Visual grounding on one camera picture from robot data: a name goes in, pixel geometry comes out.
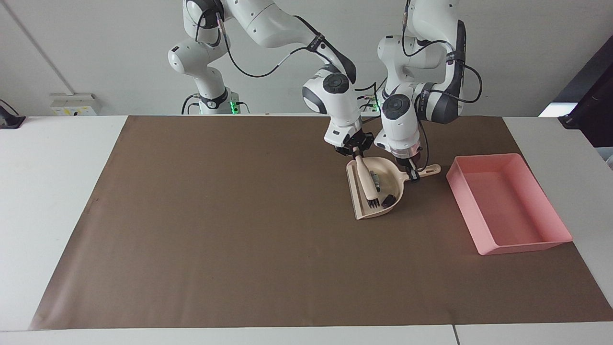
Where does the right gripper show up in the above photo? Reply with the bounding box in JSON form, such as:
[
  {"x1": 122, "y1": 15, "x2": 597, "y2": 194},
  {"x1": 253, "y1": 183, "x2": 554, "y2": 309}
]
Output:
[{"x1": 335, "y1": 130, "x2": 375, "y2": 157}]

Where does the beige plastic dustpan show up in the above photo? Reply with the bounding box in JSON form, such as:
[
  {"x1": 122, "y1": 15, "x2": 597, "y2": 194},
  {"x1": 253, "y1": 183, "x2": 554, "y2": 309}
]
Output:
[{"x1": 346, "y1": 156, "x2": 442, "y2": 220}]

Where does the beige brush with black bristles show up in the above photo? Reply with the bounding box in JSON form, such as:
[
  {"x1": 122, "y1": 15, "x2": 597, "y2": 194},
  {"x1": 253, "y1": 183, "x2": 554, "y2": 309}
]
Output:
[{"x1": 353, "y1": 148, "x2": 382, "y2": 209}]

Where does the pink plastic bin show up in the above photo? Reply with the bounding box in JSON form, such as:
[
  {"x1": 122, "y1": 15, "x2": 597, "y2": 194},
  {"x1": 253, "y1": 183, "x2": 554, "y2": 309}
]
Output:
[{"x1": 446, "y1": 153, "x2": 573, "y2": 256}]

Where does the black stand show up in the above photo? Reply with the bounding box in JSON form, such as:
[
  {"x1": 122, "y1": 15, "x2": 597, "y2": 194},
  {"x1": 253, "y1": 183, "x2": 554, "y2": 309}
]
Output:
[
  {"x1": 0, "y1": 99, "x2": 26, "y2": 130},
  {"x1": 558, "y1": 48, "x2": 613, "y2": 148}
]

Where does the black cable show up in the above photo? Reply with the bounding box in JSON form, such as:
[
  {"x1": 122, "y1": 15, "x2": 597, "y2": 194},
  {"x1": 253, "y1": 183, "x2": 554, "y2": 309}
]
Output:
[
  {"x1": 416, "y1": 117, "x2": 430, "y2": 173},
  {"x1": 181, "y1": 93, "x2": 203, "y2": 115},
  {"x1": 194, "y1": 9, "x2": 337, "y2": 79},
  {"x1": 401, "y1": 0, "x2": 483, "y2": 104}
]

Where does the white wall socket box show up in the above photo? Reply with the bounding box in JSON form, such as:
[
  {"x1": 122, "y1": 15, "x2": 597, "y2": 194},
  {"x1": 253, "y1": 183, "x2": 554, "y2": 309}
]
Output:
[{"x1": 49, "y1": 93, "x2": 102, "y2": 117}]

